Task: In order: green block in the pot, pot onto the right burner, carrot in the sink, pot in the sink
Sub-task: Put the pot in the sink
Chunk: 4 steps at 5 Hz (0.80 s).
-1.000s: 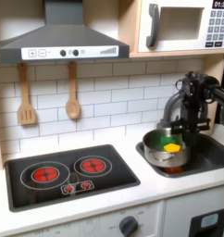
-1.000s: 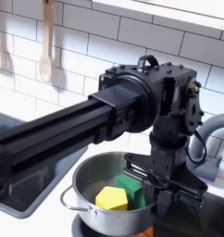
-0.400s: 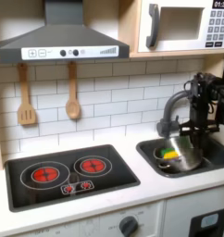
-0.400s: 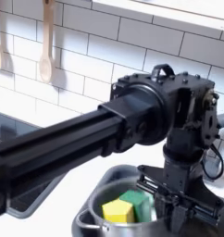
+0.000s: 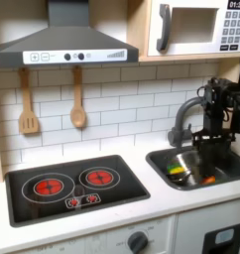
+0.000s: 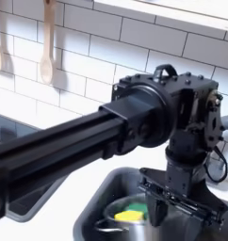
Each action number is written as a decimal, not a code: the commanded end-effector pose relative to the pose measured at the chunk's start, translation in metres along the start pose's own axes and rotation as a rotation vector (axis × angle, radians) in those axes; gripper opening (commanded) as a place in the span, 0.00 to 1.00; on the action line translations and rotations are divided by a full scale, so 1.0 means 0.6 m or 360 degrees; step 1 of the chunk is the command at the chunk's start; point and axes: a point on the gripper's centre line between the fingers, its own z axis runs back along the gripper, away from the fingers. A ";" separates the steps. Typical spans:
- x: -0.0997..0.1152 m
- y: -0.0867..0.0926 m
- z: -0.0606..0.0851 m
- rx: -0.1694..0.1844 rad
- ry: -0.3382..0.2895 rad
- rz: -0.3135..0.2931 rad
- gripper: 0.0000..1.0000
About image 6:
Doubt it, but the green block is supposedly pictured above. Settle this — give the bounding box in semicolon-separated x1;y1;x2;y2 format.
124;201;149;215

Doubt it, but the yellow block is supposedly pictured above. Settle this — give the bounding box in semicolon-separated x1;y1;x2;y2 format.
114;209;145;223

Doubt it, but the steel pot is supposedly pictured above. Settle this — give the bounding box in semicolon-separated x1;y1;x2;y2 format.
93;193;171;241

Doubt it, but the dark grey sink basin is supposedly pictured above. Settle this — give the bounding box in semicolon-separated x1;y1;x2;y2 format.
73;166;228;241

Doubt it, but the black stove top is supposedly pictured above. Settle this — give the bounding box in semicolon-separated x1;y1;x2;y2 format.
0;112;67;222

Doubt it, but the light wooden shelf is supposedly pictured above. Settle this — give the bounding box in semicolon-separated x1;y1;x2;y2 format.
92;0;228;23

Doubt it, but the wooden spoon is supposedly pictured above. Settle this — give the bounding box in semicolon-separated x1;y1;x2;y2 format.
40;0;57;85

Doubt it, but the thin black cable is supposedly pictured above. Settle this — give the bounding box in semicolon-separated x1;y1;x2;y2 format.
203;145;228;185

